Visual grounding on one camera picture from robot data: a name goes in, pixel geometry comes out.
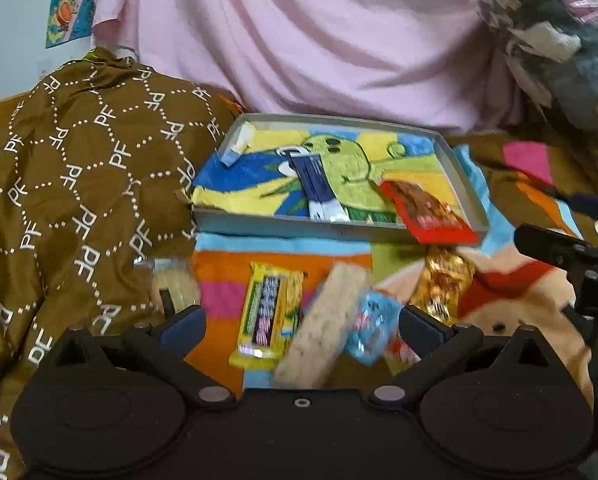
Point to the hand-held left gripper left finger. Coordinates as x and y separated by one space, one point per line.
185 327

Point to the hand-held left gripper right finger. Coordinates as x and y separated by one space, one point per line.
420 331

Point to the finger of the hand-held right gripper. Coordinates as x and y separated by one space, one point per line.
549 242
591 204

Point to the light blue candy packet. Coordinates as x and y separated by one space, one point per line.
370 325

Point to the gold snack packet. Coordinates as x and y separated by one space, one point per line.
441 275

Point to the yellow snack bar packet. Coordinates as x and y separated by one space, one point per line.
266 310

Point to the rice cracker bar clear wrapper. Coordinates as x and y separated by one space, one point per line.
319 330

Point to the red snack packet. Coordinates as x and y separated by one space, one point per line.
429 215

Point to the grey tray with painted drawing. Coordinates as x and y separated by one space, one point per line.
259 180

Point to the small orange red packet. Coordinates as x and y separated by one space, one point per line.
400 356

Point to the pale cracker packet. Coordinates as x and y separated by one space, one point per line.
179 285

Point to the black white checkered cloth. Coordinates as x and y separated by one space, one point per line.
554 35

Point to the dark blue stick packet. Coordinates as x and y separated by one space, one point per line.
319 190

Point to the brown printed cloth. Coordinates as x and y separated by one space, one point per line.
79 185

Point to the pink cloth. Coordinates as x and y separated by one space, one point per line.
304 35

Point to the wall poster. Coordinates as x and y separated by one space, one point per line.
69 5

